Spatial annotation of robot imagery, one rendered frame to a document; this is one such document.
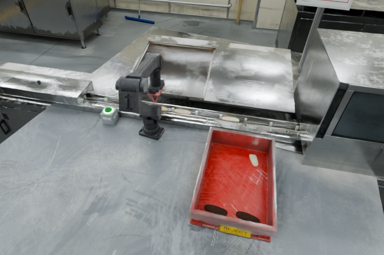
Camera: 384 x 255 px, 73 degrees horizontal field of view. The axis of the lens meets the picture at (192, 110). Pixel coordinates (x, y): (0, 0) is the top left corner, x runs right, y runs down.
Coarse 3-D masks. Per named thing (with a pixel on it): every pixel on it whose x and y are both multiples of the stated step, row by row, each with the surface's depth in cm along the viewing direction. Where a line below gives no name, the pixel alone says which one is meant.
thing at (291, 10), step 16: (288, 0) 325; (368, 0) 276; (288, 16) 309; (304, 16) 259; (336, 16) 253; (352, 16) 251; (368, 16) 252; (288, 32) 294; (304, 32) 269; (368, 32) 257; (288, 48) 283
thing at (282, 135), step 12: (0, 96) 160; (12, 96) 158; (72, 108) 154; (84, 108) 152; (96, 108) 150; (168, 120) 144; (180, 120) 143; (192, 120) 144; (204, 120) 144; (216, 120) 144; (252, 132) 138; (264, 132) 138; (276, 132) 138; (288, 132) 138; (300, 144) 137
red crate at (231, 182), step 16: (208, 160) 127; (224, 160) 127; (240, 160) 128; (208, 176) 120; (224, 176) 120; (240, 176) 120; (256, 176) 120; (208, 192) 113; (224, 192) 114; (240, 192) 114; (256, 192) 114; (224, 208) 108; (240, 208) 108; (256, 208) 108; (208, 224) 101
